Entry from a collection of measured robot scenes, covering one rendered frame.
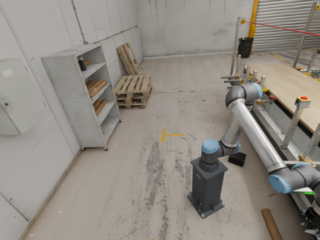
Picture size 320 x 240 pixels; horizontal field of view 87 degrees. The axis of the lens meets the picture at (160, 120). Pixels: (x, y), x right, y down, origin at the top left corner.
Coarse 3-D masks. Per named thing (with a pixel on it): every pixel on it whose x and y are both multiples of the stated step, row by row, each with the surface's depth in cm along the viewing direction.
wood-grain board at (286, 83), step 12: (252, 72) 282; (264, 72) 277; (276, 72) 273; (288, 72) 268; (300, 72) 263; (264, 84) 238; (276, 84) 234; (288, 84) 231; (300, 84) 227; (312, 84) 224; (288, 96) 203; (300, 96) 200; (312, 96) 198; (288, 108) 182; (312, 108) 177; (300, 120) 163; (312, 120) 159; (312, 132) 149
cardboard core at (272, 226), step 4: (264, 212) 173; (268, 212) 171; (264, 216) 171; (268, 216) 169; (268, 220) 166; (272, 220) 165; (268, 224) 164; (272, 224) 162; (268, 228) 164; (272, 228) 160; (276, 228) 159; (272, 232) 157; (276, 232) 156; (272, 236) 156; (276, 236) 154; (280, 236) 154
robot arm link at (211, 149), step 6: (204, 144) 150; (210, 144) 149; (216, 144) 148; (204, 150) 148; (210, 150) 144; (216, 150) 145; (222, 150) 148; (204, 156) 151; (210, 156) 148; (216, 156) 148; (222, 156) 151; (210, 162) 152
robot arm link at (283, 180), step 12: (228, 96) 108; (240, 96) 104; (228, 108) 108; (240, 108) 102; (240, 120) 100; (252, 120) 96; (252, 132) 94; (252, 144) 94; (264, 144) 89; (264, 156) 87; (276, 156) 85; (276, 168) 82; (288, 168) 82; (276, 180) 80; (288, 180) 78; (300, 180) 78; (288, 192) 80
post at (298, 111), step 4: (296, 108) 139; (300, 108) 135; (296, 112) 139; (300, 112) 137; (296, 116) 140; (292, 120) 144; (296, 120) 142; (292, 124) 144; (296, 124) 144; (288, 128) 150; (292, 128) 146; (288, 132) 150; (292, 132) 148; (288, 136) 151; (284, 140) 156; (288, 140) 153; (284, 144) 156; (288, 144) 156; (284, 148) 158
